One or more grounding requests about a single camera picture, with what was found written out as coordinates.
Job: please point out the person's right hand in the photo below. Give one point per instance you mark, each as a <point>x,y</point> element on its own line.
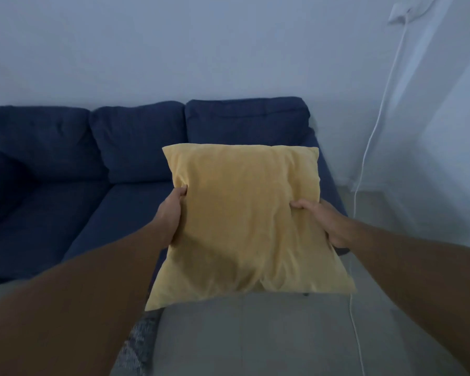
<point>332,223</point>

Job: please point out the person's left hand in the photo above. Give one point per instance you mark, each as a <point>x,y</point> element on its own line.
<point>169,219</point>

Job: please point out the person's left thumb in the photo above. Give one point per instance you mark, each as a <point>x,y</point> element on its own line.
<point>179,191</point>

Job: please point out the person's right thumb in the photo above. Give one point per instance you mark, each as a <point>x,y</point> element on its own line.
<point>302,204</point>

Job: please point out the yellow cushion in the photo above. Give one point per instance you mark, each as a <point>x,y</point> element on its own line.
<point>245,223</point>

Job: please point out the person's right forearm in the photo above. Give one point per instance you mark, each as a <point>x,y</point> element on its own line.
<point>423,278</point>

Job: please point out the person's left forearm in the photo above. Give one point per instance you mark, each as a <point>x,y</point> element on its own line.
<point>68,305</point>

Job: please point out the dark blue back cushion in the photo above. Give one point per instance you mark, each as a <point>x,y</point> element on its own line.
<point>43,140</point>
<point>139,140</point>
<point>246,121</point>

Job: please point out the dark blue sofa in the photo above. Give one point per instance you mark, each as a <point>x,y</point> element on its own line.
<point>102,184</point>

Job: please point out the grey patterned rug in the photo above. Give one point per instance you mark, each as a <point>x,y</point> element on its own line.
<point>137,344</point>

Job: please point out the white wall plug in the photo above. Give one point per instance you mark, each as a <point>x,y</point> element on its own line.
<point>398,12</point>

